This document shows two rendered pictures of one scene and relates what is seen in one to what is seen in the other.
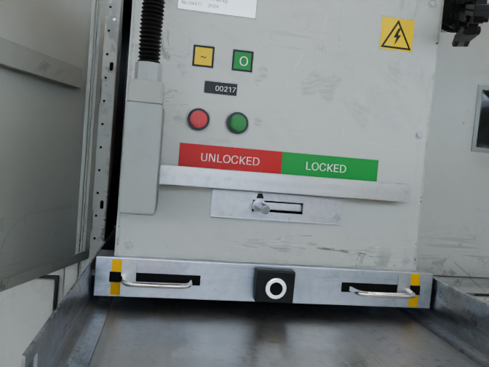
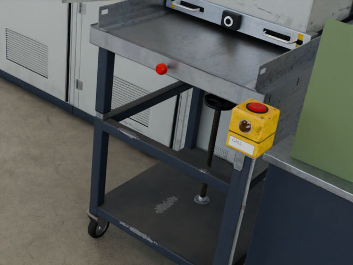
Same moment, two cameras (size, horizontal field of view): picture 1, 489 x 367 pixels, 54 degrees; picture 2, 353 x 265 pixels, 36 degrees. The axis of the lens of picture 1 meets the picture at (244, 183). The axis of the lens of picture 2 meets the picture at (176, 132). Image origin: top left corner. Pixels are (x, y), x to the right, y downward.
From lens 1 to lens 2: 1.33 m
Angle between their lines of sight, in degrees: 48
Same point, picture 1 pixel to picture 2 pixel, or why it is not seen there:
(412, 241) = (305, 16)
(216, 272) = (210, 8)
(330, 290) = (258, 30)
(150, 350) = (159, 27)
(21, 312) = not seen: hidden behind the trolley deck
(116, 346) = (151, 22)
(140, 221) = not seen: outside the picture
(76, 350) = (136, 19)
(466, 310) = (297, 53)
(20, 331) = not seen: hidden behind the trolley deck
